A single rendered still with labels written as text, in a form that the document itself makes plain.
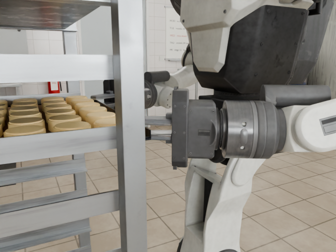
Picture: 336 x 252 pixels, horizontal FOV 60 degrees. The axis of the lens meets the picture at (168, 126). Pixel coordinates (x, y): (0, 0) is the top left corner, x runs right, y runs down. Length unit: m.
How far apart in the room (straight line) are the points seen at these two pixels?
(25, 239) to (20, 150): 0.55
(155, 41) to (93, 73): 4.57
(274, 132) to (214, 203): 0.33
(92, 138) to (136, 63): 0.11
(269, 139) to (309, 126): 0.05
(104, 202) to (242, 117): 0.22
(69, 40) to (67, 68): 0.43
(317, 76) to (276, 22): 4.96
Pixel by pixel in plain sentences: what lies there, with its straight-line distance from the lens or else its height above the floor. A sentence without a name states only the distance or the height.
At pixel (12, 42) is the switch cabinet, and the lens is 4.27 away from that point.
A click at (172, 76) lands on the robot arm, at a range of 0.97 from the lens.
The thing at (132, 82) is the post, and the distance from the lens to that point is 0.35.
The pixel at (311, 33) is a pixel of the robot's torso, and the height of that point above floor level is 1.21.
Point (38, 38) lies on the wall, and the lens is 4.49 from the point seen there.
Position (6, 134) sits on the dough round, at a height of 1.06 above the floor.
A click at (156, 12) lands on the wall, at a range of 4.98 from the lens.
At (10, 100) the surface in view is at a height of 1.06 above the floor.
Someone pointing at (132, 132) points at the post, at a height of 1.06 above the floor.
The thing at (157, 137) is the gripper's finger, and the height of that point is 1.04.
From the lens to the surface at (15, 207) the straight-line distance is 0.86.
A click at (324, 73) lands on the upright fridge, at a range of 5.52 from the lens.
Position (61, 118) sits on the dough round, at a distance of 0.48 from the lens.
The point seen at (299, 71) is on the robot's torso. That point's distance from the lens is 0.76.
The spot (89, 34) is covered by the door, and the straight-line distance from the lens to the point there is 4.63.
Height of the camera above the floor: 1.15
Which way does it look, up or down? 13 degrees down
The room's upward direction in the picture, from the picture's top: straight up
